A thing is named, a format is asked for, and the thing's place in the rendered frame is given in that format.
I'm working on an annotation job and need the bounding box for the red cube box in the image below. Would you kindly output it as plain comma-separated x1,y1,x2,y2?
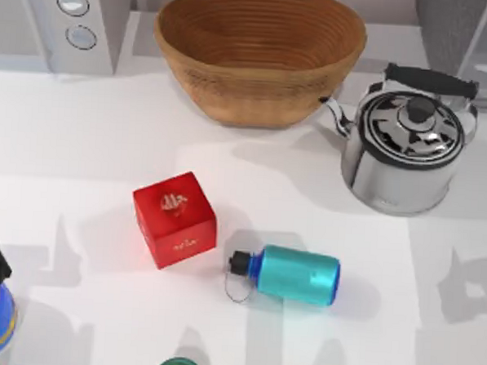
128,167,222,274

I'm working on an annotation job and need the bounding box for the teal water bottle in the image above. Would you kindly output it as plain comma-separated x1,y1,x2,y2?
223,241,343,310

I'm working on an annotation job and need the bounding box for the brown woven basket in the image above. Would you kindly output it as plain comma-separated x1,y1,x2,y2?
148,0,369,135

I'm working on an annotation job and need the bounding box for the shiny steel kettle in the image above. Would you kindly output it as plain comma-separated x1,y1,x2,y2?
313,58,481,220

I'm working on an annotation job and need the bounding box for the grey round oven knob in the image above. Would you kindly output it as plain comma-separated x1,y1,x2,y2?
64,23,100,52
55,0,91,18

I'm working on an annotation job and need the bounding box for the pale microwave oven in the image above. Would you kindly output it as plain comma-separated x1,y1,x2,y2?
0,0,135,78

